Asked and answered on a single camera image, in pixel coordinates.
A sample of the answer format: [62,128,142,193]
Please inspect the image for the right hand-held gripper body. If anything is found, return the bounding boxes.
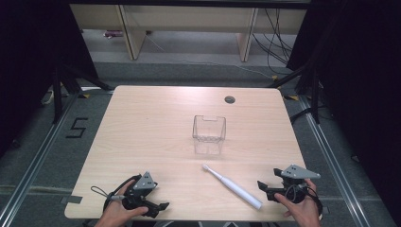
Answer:
[279,164,322,204]

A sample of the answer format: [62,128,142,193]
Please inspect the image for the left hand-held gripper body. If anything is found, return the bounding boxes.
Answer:
[121,171,159,211]

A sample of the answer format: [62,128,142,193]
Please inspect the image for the person's right hand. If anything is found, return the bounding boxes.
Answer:
[273,178,323,227]

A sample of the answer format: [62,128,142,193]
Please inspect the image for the person's left hand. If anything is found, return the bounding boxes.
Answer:
[94,179,149,227]

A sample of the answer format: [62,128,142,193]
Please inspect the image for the white electric toothbrush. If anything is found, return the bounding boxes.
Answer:
[201,163,264,211]

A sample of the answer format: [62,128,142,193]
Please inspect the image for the grey tape strip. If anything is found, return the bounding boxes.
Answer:
[61,195,84,205]

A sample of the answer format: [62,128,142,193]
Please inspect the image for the clear plastic container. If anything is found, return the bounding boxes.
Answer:
[191,114,228,156]

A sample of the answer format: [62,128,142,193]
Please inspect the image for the black metal stand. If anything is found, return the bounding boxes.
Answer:
[267,59,323,125]
[51,60,115,125]

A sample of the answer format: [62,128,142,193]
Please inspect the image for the black curtain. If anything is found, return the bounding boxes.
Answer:
[286,0,401,219]
[0,0,99,159]

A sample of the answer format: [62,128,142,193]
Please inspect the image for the pink object under bench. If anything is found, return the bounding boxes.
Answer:
[103,29,125,40]

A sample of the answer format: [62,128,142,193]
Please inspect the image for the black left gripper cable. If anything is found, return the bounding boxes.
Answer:
[102,173,143,213]

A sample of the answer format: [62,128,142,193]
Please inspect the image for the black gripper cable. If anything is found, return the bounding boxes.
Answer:
[102,173,143,213]
[284,183,324,221]

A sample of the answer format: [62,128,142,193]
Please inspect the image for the grey wrist strap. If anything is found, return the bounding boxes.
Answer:
[90,185,127,202]

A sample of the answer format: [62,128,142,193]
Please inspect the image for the metal floor rail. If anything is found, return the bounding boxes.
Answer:
[0,92,80,227]
[297,94,371,227]

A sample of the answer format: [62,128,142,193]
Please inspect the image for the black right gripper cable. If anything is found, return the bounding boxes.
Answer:
[284,183,324,221]

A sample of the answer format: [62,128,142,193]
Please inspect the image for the thick black floor cable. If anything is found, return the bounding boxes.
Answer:
[288,106,312,125]

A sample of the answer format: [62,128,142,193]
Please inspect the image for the white cord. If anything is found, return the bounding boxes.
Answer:
[40,89,57,106]

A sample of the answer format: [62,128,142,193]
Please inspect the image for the bundle of black cables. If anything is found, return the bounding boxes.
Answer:
[251,7,297,76]

